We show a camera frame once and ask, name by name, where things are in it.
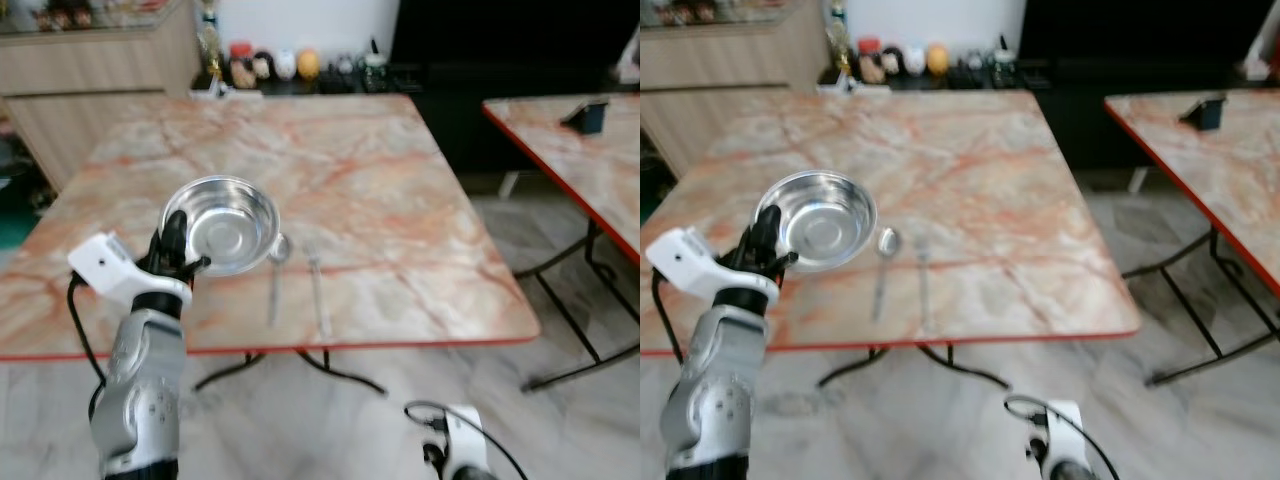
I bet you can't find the round steel bowl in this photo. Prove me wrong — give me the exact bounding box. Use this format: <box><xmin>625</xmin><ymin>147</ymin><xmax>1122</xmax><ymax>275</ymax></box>
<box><xmin>160</xmin><ymin>176</ymin><xmax>282</xmax><ymax>278</ymax></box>
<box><xmin>754</xmin><ymin>170</ymin><xmax>880</xmax><ymax>274</ymax></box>

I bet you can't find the steel spoon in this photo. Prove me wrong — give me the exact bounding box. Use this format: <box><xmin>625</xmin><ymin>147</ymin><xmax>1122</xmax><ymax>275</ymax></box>
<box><xmin>871</xmin><ymin>227</ymin><xmax>904</xmax><ymax>324</ymax></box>
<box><xmin>265</xmin><ymin>233</ymin><xmax>293</xmax><ymax>329</ymax></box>

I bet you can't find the steel fork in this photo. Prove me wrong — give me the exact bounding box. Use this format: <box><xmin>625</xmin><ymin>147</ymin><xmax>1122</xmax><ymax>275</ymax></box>
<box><xmin>302</xmin><ymin>240</ymin><xmax>333</xmax><ymax>338</ymax></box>
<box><xmin>911</xmin><ymin>236</ymin><xmax>938</xmax><ymax>332</ymax></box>

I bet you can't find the light wooden cabinet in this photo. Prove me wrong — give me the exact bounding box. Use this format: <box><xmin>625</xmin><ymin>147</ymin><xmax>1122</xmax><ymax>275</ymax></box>
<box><xmin>0</xmin><ymin>0</ymin><xmax>203</xmax><ymax>193</ymax></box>
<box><xmin>640</xmin><ymin>0</ymin><xmax>833</xmax><ymax>179</ymax></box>

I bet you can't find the marble table with red edge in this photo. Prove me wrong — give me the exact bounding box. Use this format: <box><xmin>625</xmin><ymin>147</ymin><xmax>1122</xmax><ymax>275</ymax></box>
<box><xmin>482</xmin><ymin>94</ymin><xmax>641</xmax><ymax>393</ymax></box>
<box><xmin>0</xmin><ymin>93</ymin><xmax>543</xmax><ymax>396</ymax></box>
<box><xmin>640</xmin><ymin>90</ymin><xmax>1144</xmax><ymax>391</ymax></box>
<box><xmin>1103</xmin><ymin>88</ymin><xmax>1280</xmax><ymax>389</ymax></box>

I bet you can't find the gold trophy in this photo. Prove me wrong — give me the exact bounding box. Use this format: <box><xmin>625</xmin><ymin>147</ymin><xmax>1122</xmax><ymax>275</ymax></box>
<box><xmin>826</xmin><ymin>0</ymin><xmax>857</xmax><ymax>86</ymax></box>
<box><xmin>197</xmin><ymin>0</ymin><xmax>227</xmax><ymax>94</ymax></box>

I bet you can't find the small black box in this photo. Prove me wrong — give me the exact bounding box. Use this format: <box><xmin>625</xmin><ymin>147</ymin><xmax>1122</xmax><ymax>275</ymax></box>
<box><xmin>1179</xmin><ymin>94</ymin><xmax>1229</xmax><ymax>132</ymax></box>
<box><xmin>559</xmin><ymin>100</ymin><xmax>609</xmax><ymax>136</ymax></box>

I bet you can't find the dark jar with lid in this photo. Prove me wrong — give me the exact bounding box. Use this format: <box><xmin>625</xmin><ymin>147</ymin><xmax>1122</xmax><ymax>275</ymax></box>
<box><xmin>990</xmin><ymin>36</ymin><xmax>1021</xmax><ymax>85</ymax></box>
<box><xmin>361</xmin><ymin>40</ymin><xmax>392</xmax><ymax>89</ymax></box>

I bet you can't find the black low cabinet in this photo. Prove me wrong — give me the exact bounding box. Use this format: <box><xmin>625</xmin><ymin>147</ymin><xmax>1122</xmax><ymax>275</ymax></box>
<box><xmin>1016</xmin><ymin>0</ymin><xmax>1280</xmax><ymax>171</ymax></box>
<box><xmin>388</xmin><ymin>0</ymin><xmax>641</xmax><ymax>176</ymax></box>

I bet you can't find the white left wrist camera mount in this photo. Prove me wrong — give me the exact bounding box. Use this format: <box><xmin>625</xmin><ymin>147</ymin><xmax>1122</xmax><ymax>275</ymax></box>
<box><xmin>67</xmin><ymin>232</ymin><xmax>193</xmax><ymax>307</ymax></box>
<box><xmin>645</xmin><ymin>227</ymin><xmax>782</xmax><ymax>306</ymax></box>

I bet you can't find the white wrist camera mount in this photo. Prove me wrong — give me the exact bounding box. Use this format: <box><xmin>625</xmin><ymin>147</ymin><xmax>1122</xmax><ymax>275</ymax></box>
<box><xmin>438</xmin><ymin>404</ymin><xmax>492</xmax><ymax>480</ymax></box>
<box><xmin>645</xmin><ymin>227</ymin><xmax>782</xmax><ymax>306</ymax></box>
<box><xmin>67</xmin><ymin>232</ymin><xmax>193</xmax><ymax>307</ymax></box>
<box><xmin>1038</xmin><ymin>400</ymin><xmax>1088</xmax><ymax>480</ymax></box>

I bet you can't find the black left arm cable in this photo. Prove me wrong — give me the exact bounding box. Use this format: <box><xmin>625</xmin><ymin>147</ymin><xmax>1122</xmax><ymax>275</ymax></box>
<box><xmin>66</xmin><ymin>274</ymin><xmax>109</xmax><ymax>421</ymax></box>
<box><xmin>650</xmin><ymin>270</ymin><xmax>687</xmax><ymax>366</ymax></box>

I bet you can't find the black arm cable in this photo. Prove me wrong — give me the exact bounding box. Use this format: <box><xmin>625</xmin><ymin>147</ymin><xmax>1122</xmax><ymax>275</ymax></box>
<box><xmin>650</xmin><ymin>270</ymin><xmax>687</xmax><ymax>366</ymax></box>
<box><xmin>66</xmin><ymin>274</ymin><xmax>109</xmax><ymax>421</ymax></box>
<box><xmin>403</xmin><ymin>399</ymin><xmax>531</xmax><ymax>480</ymax></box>
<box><xmin>1004</xmin><ymin>394</ymin><xmax>1123</xmax><ymax>480</ymax></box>

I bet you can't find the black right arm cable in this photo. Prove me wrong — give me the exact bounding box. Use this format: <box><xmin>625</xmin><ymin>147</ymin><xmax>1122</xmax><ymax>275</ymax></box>
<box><xmin>403</xmin><ymin>399</ymin><xmax>531</xmax><ymax>480</ymax></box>
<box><xmin>1004</xmin><ymin>394</ymin><xmax>1123</xmax><ymax>480</ymax></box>

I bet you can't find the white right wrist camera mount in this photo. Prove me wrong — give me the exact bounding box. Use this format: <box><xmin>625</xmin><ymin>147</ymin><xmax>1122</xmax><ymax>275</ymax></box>
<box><xmin>1038</xmin><ymin>400</ymin><xmax>1088</xmax><ymax>480</ymax></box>
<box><xmin>438</xmin><ymin>404</ymin><xmax>492</xmax><ymax>480</ymax></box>

